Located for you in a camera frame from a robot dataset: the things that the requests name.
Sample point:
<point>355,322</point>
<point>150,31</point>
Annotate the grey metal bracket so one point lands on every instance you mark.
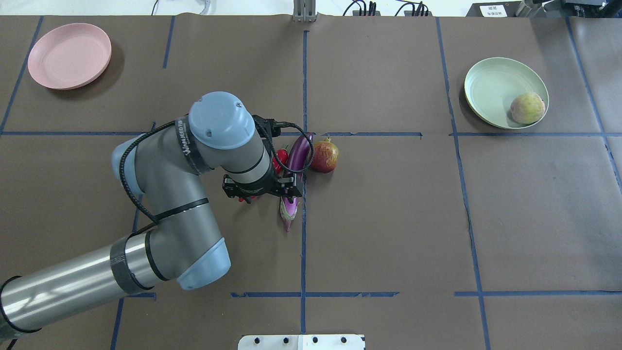
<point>305,11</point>

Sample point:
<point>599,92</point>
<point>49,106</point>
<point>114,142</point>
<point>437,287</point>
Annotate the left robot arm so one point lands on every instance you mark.
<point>160,173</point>

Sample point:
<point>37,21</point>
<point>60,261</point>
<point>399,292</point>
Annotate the white metal base plate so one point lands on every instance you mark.
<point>303,342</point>

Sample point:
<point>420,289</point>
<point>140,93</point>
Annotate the light green plate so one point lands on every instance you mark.
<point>493,83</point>

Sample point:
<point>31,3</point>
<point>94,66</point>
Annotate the red pomegranate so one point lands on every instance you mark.
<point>326,155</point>

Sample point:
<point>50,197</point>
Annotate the black box with label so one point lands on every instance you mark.
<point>495,9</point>

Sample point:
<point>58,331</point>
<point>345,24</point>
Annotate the yellow green mango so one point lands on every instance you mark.
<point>528,108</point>

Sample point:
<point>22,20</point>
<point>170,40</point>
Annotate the red chili pepper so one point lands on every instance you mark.
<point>280,157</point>

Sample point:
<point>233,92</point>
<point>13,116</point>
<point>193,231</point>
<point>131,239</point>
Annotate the purple eggplant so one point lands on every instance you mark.
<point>298,155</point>

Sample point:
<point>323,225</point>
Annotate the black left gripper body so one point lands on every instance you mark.
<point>257,188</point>

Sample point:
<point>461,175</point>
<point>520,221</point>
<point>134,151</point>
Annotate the pink plate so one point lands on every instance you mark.
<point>70,56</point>

